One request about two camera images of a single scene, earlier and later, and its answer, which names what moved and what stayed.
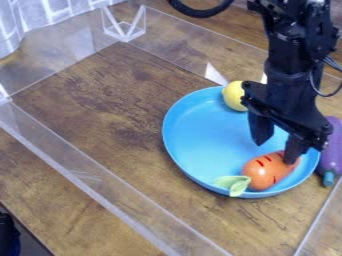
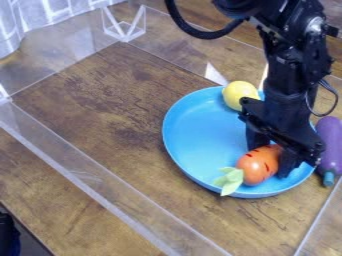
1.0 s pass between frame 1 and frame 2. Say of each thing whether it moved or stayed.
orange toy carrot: moved
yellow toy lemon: stayed
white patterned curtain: stayed
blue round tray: stayed
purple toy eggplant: stayed
